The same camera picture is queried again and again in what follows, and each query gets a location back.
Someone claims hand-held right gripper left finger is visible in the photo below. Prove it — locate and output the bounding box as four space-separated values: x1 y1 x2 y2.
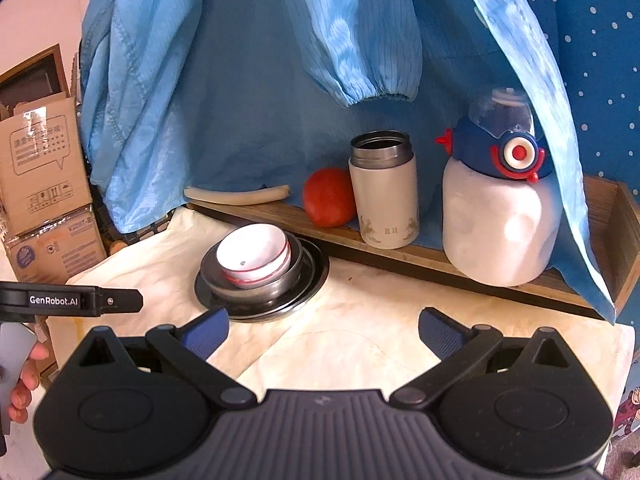
75 306 258 408

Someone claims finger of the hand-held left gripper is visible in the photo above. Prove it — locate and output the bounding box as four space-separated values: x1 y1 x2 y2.
0 282 144 317

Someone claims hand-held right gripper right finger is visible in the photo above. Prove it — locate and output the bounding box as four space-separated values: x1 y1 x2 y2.
390 307 573 408

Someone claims large labelled steel plate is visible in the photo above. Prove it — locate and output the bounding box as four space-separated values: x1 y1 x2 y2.
194 236 330 322

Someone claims person's left hand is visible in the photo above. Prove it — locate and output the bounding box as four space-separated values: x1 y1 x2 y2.
7 342 50 423

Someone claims cream tablecloth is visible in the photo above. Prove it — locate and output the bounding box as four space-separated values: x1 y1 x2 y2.
47 207 636 397

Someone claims printed cardboard box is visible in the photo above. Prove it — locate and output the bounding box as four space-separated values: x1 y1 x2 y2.
4 210 109 287

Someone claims white and blue water bottle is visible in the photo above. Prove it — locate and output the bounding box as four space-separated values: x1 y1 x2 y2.
435 87 562 287

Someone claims cream white stick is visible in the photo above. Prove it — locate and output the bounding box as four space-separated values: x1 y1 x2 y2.
184 184 291 206

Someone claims white thermos jar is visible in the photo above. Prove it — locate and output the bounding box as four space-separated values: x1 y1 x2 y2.
348 131 419 250

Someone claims open cardboard box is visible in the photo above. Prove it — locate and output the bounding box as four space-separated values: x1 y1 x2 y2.
0 44 94 237

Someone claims red tomato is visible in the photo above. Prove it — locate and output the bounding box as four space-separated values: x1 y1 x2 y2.
302 167 357 228

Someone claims wooden shelf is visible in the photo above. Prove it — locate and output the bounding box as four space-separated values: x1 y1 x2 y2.
187 175 640 322

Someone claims light blue coat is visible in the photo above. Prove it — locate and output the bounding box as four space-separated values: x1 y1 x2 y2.
79 0 619 327

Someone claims blue polka dot curtain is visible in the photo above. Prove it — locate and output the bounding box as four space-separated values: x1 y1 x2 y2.
520 0 640 441

